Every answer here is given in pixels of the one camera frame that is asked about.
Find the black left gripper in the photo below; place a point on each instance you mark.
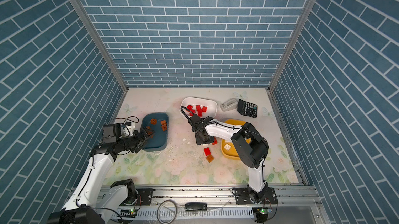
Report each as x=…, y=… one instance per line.
x=138, y=139

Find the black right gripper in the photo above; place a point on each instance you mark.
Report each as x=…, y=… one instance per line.
x=198, y=140

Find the red lego brick pair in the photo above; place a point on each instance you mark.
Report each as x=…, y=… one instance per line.
x=199, y=110

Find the brown lego brick low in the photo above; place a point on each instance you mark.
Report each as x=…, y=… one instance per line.
x=164, y=127

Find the white square lego plate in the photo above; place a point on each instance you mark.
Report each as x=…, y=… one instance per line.
x=227, y=147

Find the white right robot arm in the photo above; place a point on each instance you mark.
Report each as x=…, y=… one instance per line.
x=251, y=147

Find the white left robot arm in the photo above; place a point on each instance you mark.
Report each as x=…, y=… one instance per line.
x=83, y=206

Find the brown lego brick in bin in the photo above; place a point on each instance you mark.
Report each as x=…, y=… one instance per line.
x=153, y=121

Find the white plastic bin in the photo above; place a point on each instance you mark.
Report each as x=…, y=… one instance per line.
x=210, y=104

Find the dark teal plastic bin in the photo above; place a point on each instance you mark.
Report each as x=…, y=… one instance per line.
x=160, y=136

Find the brown lego brick right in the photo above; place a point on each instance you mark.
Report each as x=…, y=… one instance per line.
x=209, y=158

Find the grey tape dispenser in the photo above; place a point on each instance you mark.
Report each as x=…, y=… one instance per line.
x=229, y=105

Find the yellow plastic bin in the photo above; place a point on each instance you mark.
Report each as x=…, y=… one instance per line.
x=232, y=153

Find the black desk calculator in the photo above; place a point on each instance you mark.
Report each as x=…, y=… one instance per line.
x=247, y=109

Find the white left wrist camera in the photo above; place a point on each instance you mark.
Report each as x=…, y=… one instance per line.
x=129, y=127

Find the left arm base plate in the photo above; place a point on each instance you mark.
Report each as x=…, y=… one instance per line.
x=145, y=196

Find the black remote on rail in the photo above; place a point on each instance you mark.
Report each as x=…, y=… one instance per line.
x=195, y=206

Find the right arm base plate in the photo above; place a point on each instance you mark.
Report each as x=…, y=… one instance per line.
x=246, y=195

